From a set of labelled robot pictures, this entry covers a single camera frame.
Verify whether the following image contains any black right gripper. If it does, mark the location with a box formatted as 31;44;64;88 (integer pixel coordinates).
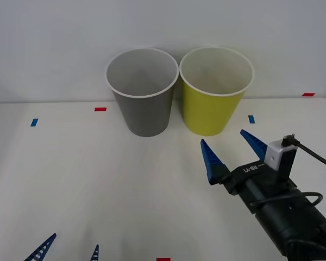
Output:
200;129;299;215

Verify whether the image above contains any yellow-green plastic waste bin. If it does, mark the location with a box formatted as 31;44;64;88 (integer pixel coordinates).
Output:
179;46;255;137

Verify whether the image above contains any grey plastic waste bin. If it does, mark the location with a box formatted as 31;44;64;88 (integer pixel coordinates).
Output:
105;47;179;138

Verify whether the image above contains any pale grey right wrist camera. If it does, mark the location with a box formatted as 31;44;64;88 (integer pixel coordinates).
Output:
266;140;297;171

